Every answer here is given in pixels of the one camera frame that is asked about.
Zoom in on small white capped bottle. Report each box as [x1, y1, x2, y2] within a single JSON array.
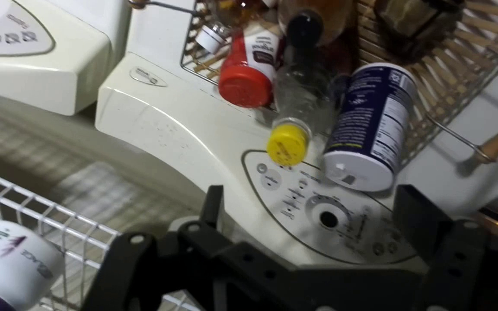
[[194, 23, 228, 54]]

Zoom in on brown wicker basket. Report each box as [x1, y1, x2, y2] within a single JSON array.
[[178, 0, 498, 170]]

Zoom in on dark glass jar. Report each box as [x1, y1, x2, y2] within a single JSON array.
[[373, 0, 467, 59]]

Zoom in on amber bottle black cap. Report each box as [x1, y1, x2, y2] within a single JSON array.
[[277, 0, 358, 50]]

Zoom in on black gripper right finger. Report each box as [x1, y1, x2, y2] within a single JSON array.
[[392, 183, 455, 261]]

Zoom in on white wire shelf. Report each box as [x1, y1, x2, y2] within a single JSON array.
[[0, 164, 204, 311]]

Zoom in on blue canister white lid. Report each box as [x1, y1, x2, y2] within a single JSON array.
[[322, 61, 418, 194]]

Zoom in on white washing machine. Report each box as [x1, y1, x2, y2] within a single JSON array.
[[93, 0, 498, 273]]

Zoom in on white dryer machine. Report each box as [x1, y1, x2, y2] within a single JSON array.
[[0, 0, 133, 118]]

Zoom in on clear bottle yellow cap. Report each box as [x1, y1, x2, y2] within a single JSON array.
[[264, 50, 342, 170]]

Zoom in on white jar purple lid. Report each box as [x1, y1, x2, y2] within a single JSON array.
[[0, 222, 66, 311]]

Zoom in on white bottle red cap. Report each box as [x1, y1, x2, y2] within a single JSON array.
[[218, 23, 282, 111]]

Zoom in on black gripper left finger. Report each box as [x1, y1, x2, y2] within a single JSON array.
[[199, 183, 226, 232]]

